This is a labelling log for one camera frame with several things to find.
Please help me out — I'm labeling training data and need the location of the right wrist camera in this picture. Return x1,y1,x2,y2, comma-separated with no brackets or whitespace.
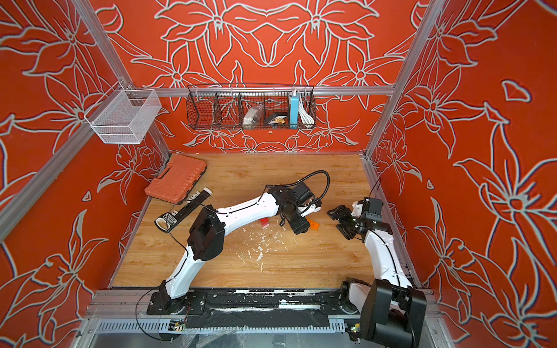
352,197,383,221

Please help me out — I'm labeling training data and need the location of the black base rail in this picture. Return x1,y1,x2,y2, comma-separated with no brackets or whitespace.
146,288,360,329

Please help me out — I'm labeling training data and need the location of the orange lego brick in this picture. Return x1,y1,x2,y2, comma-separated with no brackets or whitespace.
308,219,320,231

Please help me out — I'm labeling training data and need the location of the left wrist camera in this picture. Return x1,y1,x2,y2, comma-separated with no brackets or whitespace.
292,182,322,217

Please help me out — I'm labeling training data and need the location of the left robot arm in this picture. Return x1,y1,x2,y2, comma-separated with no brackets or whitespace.
147,183,322,315

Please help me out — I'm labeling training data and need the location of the black item in basket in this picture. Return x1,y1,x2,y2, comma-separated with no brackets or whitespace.
263,112,290,126

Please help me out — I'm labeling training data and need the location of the black handheld tool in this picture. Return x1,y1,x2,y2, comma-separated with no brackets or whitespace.
155,188,213,233

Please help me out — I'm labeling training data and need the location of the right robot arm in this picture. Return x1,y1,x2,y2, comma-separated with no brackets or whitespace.
327,204,427,347

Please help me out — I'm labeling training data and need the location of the black wire basket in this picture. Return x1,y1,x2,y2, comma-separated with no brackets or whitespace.
186,84,317,131

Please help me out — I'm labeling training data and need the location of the grey packet in basket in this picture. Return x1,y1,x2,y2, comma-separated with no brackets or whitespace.
242,105,264,130

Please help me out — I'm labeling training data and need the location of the white cable bundle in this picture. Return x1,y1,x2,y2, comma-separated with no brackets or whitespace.
299,104,316,128

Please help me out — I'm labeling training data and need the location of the white wire basket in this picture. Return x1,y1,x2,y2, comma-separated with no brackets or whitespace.
85,89,161,144

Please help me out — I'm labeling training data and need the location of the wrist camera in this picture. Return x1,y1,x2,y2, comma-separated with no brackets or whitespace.
292,182,322,217
352,197,383,221

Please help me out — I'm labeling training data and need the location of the orange tool case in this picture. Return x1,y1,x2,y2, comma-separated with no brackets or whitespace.
144,155,207,204

